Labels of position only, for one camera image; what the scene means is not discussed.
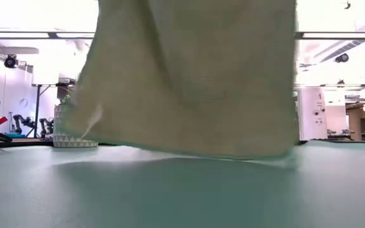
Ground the pale green microfiber towel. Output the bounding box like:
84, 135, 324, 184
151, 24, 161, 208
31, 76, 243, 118
62, 0, 300, 161

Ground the succulent in patterned pot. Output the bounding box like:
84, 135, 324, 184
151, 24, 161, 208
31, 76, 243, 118
53, 94, 99, 148

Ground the white pillar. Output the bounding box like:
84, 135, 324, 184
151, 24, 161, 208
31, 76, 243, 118
297, 87, 328, 141

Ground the black ceiling camera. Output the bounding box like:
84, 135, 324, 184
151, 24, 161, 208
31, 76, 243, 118
4, 54, 19, 69
335, 52, 350, 64

